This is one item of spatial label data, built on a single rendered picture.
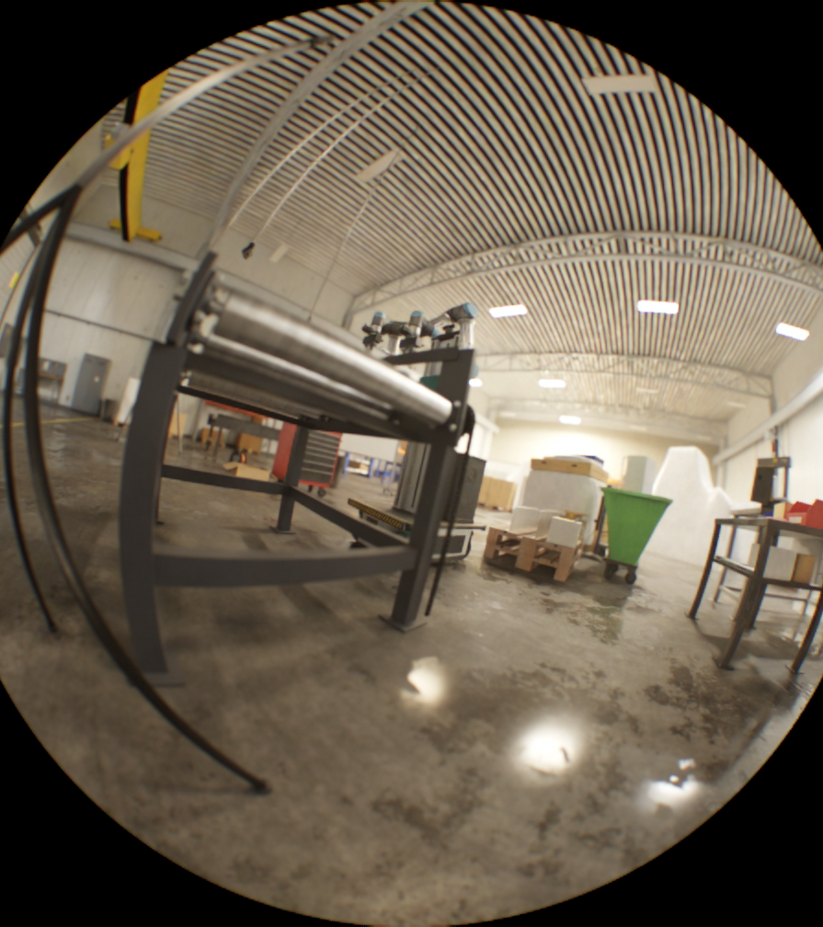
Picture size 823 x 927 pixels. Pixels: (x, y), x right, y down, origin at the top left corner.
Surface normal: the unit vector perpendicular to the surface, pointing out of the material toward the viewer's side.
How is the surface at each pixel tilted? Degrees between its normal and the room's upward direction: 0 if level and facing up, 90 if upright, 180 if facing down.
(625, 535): 101
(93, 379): 90
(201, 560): 90
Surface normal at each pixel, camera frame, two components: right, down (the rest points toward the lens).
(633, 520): -0.77, 0.00
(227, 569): 0.74, 0.15
